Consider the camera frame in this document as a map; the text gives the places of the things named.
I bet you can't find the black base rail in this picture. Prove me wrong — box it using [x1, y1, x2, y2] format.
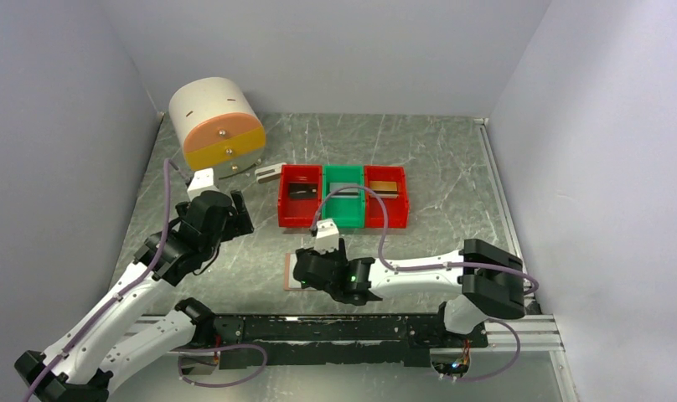
[174, 296, 489, 370]

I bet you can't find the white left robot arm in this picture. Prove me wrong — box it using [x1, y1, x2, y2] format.
[14, 190, 254, 401]

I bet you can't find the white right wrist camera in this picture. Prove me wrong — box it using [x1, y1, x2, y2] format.
[313, 219, 340, 254]

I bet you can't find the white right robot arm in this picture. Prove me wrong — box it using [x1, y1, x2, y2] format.
[292, 239, 528, 347]

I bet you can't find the tan leather card holder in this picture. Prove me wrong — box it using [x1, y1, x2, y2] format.
[283, 253, 305, 291]

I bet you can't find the black credit card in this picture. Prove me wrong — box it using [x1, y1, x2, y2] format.
[287, 182, 318, 200]

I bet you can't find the round white drawer cabinet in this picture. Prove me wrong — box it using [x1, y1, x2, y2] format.
[168, 77, 266, 178]

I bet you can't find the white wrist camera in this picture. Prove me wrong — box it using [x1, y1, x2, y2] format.
[313, 219, 340, 254]
[187, 168, 218, 201]

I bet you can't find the green plastic bin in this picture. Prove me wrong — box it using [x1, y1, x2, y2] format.
[322, 165, 365, 229]

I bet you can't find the small white grey block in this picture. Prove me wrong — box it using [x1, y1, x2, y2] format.
[255, 162, 286, 183]

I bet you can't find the silver credit card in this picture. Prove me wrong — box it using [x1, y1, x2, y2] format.
[329, 182, 361, 198]

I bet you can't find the red bin with gold card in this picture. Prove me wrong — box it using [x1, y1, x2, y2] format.
[364, 165, 410, 229]

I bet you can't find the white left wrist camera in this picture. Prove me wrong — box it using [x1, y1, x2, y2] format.
[187, 168, 218, 201]

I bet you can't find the red bin with black card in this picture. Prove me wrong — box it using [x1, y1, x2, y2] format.
[277, 164, 323, 228]

